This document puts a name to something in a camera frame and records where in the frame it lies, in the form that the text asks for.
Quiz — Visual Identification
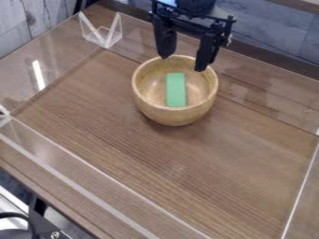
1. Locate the clear acrylic corner bracket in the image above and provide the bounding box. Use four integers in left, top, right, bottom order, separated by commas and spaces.
79, 12, 122, 49

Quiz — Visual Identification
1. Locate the black table frame bracket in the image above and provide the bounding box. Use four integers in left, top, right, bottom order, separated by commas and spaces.
28, 196, 79, 239

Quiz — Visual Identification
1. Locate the wooden bowl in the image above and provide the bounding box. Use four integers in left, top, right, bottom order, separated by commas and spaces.
132, 55, 219, 126

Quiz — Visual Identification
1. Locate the green rectangular stick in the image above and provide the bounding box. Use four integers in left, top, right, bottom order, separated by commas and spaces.
166, 73, 187, 107

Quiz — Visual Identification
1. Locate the black cable lower left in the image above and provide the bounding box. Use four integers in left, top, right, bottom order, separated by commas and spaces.
0, 212, 35, 239

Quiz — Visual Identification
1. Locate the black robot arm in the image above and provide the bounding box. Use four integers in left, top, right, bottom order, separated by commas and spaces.
150, 0, 236, 72

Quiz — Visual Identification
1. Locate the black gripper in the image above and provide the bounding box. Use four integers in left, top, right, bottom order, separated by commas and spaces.
151, 0, 236, 72

